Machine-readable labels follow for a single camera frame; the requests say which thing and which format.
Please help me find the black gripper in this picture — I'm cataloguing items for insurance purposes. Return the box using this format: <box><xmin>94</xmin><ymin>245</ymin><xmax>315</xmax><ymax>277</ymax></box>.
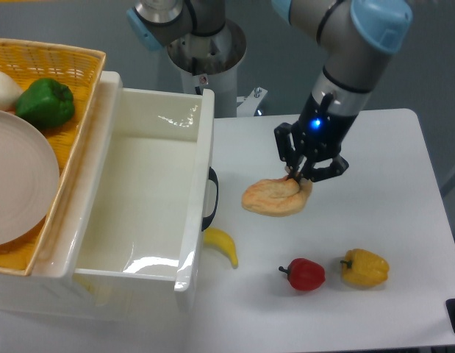
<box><xmin>274</xmin><ymin>93</ymin><xmax>356</xmax><ymax>182</ymax></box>

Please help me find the triangle bread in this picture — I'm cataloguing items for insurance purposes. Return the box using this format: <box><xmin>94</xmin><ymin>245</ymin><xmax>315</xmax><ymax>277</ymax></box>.
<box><xmin>241</xmin><ymin>173</ymin><xmax>313</xmax><ymax>217</ymax></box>

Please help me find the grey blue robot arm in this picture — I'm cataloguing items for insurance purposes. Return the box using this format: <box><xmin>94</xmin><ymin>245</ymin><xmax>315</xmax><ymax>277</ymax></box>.
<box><xmin>126</xmin><ymin>1</ymin><xmax>412</xmax><ymax>182</ymax></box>

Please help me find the white upper drawer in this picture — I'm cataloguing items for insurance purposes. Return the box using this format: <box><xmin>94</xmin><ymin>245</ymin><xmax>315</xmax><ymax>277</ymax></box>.
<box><xmin>71</xmin><ymin>88</ymin><xmax>215</xmax><ymax>293</ymax></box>

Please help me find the white drawer cabinet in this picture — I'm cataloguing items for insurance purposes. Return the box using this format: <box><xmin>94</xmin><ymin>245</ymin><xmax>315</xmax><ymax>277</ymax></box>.
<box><xmin>0</xmin><ymin>72</ymin><xmax>197</xmax><ymax>320</ymax></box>

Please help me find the red bell pepper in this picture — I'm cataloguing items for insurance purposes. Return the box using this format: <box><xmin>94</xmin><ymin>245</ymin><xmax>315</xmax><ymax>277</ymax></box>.
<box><xmin>278</xmin><ymin>258</ymin><xmax>326</xmax><ymax>291</ymax></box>

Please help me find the yellow bell pepper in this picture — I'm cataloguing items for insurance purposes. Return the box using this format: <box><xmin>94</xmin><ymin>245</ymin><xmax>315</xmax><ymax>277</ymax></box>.
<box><xmin>340</xmin><ymin>249</ymin><xmax>390</xmax><ymax>287</ymax></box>

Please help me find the yellow banana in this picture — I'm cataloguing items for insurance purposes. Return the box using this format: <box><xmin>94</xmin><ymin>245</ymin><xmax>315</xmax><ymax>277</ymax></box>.
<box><xmin>204</xmin><ymin>227</ymin><xmax>239</xmax><ymax>269</ymax></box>

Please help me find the yellow woven basket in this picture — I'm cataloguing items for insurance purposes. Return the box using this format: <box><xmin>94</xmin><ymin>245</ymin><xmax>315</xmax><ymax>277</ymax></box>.
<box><xmin>0</xmin><ymin>38</ymin><xmax>106</xmax><ymax>277</ymax></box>

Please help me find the green bell pepper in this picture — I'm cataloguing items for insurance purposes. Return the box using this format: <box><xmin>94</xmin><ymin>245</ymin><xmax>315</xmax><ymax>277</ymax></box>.
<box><xmin>15</xmin><ymin>78</ymin><xmax>75</xmax><ymax>129</ymax></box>

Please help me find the pink plate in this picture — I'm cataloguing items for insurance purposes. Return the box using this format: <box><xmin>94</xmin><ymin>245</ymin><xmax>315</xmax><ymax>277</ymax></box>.
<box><xmin>0</xmin><ymin>110</ymin><xmax>60</xmax><ymax>245</ymax></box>

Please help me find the white onion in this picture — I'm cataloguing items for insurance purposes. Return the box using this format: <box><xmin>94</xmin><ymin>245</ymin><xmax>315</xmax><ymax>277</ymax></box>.
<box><xmin>0</xmin><ymin>71</ymin><xmax>23</xmax><ymax>111</ymax></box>

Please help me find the white metal bracket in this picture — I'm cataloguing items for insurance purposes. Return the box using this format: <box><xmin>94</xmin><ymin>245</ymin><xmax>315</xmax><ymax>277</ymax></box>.
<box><xmin>237</xmin><ymin>87</ymin><xmax>268</xmax><ymax>118</ymax></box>

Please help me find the black drawer handle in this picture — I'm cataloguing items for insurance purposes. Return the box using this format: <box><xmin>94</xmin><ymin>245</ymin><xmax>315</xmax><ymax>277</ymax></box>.
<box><xmin>201</xmin><ymin>167</ymin><xmax>219</xmax><ymax>231</ymax></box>

